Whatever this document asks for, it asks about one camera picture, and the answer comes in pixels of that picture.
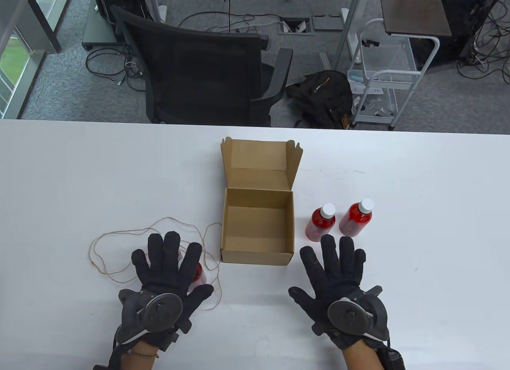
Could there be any person's left hand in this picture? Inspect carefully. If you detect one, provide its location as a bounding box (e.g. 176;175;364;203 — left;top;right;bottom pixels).
131;231;215;351

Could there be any person's right hand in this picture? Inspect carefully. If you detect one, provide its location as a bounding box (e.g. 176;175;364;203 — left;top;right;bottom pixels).
288;234;377;350

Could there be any red bottle white cap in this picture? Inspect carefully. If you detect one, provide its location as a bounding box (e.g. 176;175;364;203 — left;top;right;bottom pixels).
305;203;336;242
339;199;375;238
178;248;211;294

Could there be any thin beige twine string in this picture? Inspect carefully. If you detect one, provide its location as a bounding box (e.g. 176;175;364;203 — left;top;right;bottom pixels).
88;217;223;311

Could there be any brown cardboard box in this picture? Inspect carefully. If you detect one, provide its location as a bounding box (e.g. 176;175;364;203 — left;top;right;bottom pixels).
220;137;303;266

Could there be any person's right forearm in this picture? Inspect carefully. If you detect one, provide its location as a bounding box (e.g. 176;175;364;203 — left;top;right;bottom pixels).
343;340;385;370

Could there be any person's left forearm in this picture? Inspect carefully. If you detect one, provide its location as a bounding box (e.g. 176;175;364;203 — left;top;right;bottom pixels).
120;343;160;370

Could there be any open floor socket box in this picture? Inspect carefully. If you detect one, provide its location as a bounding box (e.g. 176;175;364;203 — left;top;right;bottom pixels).
278;17;315;36

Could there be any grey and white controller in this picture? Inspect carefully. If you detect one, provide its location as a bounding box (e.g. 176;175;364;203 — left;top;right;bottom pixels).
312;285;389;342
118;289;194;345

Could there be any black backpack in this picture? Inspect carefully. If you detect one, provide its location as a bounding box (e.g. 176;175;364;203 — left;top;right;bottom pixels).
285;70;354;130

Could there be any black mesh office chair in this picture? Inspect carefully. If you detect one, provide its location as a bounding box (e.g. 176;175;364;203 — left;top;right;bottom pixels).
110;5;294;127

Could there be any silver metal desk leg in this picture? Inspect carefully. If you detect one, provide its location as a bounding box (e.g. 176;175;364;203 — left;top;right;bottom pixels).
334;0;365;69

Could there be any dark grey stand base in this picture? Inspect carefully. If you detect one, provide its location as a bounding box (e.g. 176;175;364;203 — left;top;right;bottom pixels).
82;0;124;51

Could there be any grey floor cover plate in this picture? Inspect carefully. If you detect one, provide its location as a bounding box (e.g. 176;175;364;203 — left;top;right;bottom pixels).
312;14;344;31

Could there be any dark brown side desk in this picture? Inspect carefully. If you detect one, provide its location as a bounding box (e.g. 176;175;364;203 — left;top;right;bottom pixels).
378;0;453;37

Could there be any tangle of black cables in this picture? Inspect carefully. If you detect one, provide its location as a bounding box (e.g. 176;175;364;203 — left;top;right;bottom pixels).
86;47;148;92
456;0;510;85

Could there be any white wire trolley cart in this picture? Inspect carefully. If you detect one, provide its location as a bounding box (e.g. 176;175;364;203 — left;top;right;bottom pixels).
346;18;441;131

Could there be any window with grey frame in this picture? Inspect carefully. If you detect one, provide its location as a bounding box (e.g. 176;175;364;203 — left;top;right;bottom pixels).
0;0;76;119

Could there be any long black floor cable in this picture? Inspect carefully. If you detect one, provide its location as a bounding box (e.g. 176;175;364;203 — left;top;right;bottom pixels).
178;0;279;31

